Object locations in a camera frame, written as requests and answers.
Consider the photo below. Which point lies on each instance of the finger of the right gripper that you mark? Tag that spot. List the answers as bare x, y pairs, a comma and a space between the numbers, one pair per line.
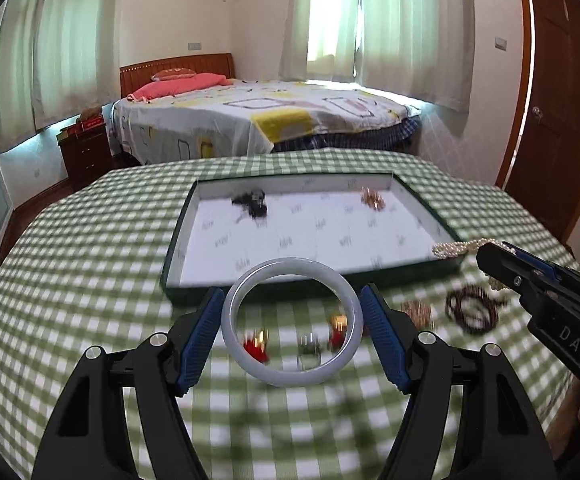
490, 257
521, 265

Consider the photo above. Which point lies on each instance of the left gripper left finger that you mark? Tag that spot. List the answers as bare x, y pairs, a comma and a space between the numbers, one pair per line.
165, 367

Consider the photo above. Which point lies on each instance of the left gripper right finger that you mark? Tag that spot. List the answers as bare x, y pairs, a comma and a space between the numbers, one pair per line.
420, 365

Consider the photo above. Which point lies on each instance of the red and gold pendant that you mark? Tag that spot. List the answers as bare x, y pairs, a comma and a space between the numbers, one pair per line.
255, 344

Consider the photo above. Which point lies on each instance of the red knot tassel charm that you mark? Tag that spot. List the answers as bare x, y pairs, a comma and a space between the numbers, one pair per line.
338, 330

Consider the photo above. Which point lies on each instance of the pale jade bangle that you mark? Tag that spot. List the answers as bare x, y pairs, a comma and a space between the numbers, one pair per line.
290, 298

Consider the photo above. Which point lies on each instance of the rose gold pearl brooch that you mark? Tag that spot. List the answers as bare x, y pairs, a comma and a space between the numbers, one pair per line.
372, 198

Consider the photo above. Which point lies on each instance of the black cord pendant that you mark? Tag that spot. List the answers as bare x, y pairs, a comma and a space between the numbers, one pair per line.
252, 205

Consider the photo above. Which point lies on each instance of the dark green jewelry tray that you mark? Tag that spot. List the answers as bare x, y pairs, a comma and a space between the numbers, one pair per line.
312, 216

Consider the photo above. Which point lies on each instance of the brown wooden door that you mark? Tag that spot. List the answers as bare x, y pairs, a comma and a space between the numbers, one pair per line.
541, 165

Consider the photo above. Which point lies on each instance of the dark wooden nightstand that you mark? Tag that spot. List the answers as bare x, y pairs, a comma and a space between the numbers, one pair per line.
87, 157

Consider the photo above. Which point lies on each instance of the red items on nightstand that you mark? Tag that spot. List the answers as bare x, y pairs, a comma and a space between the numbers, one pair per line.
88, 119

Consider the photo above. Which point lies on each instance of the bed with patterned quilt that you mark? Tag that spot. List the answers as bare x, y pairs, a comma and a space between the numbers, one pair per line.
262, 117

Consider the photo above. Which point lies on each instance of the pink pillow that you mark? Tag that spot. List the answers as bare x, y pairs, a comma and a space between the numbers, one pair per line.
174, 87

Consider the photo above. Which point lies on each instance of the right window curtain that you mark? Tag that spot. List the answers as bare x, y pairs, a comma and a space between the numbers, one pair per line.
423, 49

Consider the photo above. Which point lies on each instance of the window curtain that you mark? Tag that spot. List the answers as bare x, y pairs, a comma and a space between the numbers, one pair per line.
423, 49
57, 58

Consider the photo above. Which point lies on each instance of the wooden headboard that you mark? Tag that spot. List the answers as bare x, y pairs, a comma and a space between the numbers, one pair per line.
134, 76

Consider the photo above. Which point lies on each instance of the patterned cushion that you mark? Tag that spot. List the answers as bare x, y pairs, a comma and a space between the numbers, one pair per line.
173, 74

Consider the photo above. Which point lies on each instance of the left window curtain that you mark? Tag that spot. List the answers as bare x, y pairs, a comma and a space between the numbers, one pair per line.
57, 58

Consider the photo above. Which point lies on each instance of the white light switch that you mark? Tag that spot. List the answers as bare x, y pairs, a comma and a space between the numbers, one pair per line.
500, 44

